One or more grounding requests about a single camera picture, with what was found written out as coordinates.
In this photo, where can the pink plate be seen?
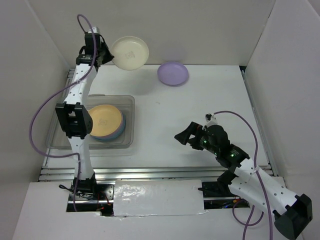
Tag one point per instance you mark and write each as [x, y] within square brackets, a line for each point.
[120, 133]

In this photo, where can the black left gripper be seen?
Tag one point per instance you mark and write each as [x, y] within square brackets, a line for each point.
[109, 56]

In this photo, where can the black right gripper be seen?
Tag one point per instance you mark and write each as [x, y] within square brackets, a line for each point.
[194, 128]

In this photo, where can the orange plate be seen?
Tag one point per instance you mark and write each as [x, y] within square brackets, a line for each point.
[106, 120]

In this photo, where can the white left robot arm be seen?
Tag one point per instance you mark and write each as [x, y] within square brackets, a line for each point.
[73, 117]

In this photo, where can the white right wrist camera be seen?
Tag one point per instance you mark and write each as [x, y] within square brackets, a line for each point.
[210, 120]

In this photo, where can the white cover panel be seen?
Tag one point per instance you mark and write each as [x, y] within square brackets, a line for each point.
[158, 198]

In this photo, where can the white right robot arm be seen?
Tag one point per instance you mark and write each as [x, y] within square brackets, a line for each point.
[290, 213]

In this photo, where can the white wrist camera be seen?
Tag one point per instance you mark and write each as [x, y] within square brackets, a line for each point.
[210, 120]
[94, 30]

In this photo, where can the aluminium rail frame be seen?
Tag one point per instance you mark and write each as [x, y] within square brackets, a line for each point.
[163, 111]

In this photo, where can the cream plate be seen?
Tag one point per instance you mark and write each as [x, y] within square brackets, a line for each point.
[130, 53]

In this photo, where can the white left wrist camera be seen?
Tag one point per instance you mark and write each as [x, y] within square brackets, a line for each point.
[94, 30]

